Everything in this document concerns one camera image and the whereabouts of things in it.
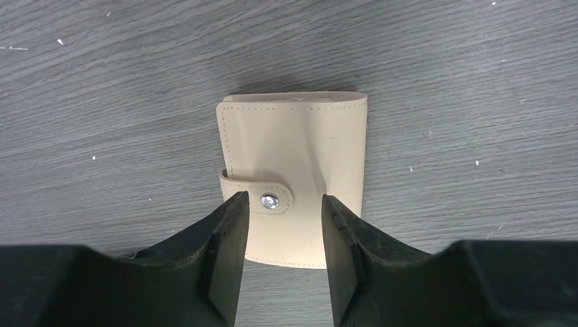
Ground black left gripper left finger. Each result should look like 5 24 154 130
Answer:
1 191 249 326

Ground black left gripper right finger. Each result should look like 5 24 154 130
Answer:
322 196 577 326

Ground beige leather card holder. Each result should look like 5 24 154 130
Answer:
216 91 368 269

